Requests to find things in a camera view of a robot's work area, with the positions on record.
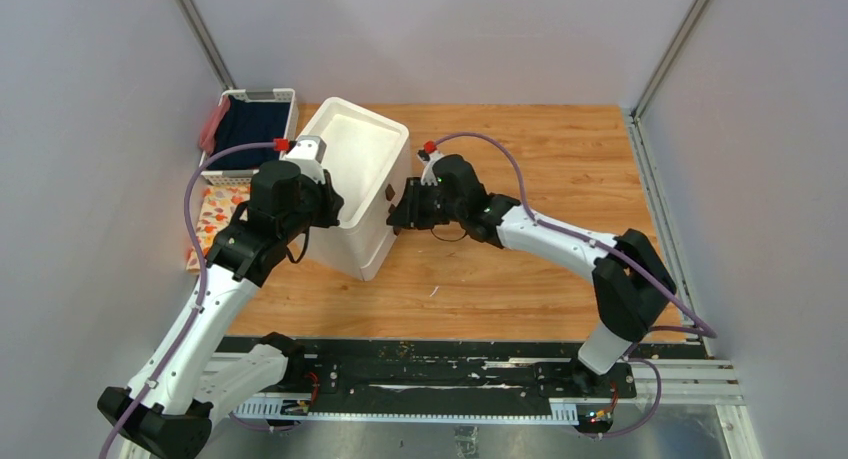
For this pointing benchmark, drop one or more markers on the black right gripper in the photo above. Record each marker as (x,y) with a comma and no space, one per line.
(410,215)

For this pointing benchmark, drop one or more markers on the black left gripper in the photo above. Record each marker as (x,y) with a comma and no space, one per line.
(319,181)

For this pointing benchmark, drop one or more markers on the white drawer organizer box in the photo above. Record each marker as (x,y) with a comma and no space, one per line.
(366,151)

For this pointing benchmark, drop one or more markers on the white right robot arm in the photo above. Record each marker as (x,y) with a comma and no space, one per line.
(631,284)

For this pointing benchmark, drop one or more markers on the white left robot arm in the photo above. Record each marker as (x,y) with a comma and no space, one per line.
(170,407)

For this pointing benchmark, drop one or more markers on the white perforated basket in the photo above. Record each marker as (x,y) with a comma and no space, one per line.
(287,95)

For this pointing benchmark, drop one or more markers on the dark blue cloth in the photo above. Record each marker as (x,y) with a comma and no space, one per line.
(246,123)

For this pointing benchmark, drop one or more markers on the floral orange cloth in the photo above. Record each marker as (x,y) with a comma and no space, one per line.
(217,207)

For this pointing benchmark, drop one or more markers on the pink cloth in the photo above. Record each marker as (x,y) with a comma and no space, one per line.
(206,139)

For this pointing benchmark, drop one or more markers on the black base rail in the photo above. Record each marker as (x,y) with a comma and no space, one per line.
(397,378)

